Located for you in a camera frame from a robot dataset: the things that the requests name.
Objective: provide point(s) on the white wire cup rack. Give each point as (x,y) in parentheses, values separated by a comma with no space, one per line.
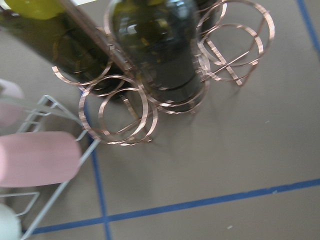
(47,106)

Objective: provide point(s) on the pale pink cup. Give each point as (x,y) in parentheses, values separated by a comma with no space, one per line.
(10,114)

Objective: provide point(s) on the dark wine bottle upper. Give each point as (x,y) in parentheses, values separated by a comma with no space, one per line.
(159,37)

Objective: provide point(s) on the pink cup on rack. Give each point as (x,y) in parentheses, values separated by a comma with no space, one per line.
(32,159)

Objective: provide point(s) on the pale green cup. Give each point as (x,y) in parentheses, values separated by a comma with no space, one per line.
(10,224)

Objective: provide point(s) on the dark wine bottle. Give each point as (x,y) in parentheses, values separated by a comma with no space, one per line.
(159,37)
(67,38)

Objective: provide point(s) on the copper wire bottle rack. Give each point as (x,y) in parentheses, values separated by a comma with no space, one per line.
(231,38)

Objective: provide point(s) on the dark wine bottle lower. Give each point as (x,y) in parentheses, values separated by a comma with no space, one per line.
(67,38)

